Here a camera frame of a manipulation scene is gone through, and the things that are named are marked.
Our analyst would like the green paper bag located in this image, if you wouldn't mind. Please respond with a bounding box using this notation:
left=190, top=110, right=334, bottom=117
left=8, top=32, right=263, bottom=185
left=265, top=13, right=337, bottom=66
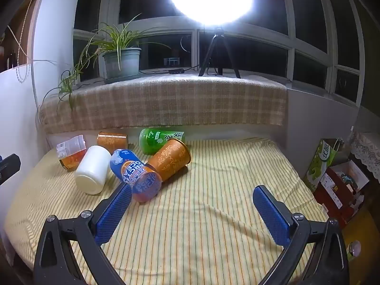
left=302, top=138, right=342, bottom=192

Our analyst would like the green plastic bottle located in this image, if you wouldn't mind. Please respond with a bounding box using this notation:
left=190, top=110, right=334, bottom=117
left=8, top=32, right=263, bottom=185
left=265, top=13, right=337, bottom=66
left=138, top=128, right=186, bottom=156

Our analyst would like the white window frame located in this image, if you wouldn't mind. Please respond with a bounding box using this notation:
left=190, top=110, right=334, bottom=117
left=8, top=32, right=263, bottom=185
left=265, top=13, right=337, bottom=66
left=72, top=0, right=366, bottom=108

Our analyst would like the small orange patterned cup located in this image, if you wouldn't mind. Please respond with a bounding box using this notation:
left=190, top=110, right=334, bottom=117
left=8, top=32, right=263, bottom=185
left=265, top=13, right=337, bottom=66
left=97, top=131, right=129, bottom=155

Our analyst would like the large orange patterned cup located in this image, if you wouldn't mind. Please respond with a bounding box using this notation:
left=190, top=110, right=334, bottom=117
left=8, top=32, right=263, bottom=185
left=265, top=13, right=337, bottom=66
left=147, top=138, right=192, bottom=182

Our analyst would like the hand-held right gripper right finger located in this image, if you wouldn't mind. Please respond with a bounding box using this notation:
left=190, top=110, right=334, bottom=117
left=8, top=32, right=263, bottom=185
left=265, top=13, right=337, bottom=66
left=252, top=185, right=348, bottom=285

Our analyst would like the beige checked blanket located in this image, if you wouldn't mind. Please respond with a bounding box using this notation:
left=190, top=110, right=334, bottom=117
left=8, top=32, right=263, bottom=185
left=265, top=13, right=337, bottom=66
left=38, top=75, right=289, bottom=135

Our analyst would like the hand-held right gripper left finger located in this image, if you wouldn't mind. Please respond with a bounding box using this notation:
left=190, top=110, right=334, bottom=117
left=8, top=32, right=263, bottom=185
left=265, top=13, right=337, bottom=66
left=33, top=185, right=133, bottom=285

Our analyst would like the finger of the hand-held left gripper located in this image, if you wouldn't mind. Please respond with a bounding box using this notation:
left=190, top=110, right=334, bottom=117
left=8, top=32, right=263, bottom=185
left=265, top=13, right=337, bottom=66
left=0, top=153, right=21, bottom=185

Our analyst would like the potted spider plant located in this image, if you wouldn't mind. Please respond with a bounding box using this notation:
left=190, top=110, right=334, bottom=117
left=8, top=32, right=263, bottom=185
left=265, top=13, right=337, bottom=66
left=32, top=13, right=173, bottom=111

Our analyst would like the black cable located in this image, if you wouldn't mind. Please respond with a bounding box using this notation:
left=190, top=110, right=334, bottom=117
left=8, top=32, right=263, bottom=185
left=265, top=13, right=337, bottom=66
left=139, top=63, right=203, bottom=75

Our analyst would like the white plastic cup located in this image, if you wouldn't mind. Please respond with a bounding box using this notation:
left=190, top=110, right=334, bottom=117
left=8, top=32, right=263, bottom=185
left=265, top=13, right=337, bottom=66
left=75, top=145, right=112, bottom=196

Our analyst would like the black tripod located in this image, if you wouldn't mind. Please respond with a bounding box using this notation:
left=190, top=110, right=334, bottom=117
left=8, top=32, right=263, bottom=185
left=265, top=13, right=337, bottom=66
left=198, top=28, right=242, bottom=79

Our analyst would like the red cardboard box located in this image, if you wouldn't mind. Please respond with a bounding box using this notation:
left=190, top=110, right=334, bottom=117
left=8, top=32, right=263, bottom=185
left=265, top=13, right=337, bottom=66
left=313, top=160, right=371, bottom=230

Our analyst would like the ring light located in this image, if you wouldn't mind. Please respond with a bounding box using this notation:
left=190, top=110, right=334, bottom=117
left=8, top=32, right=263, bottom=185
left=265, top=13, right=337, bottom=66
left=168, top=0, right=255, bottom=28

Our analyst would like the white lace cloth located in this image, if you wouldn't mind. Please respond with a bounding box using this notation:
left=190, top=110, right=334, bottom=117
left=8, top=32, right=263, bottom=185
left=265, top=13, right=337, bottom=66
left=350, top=130, right=380, bottom=173

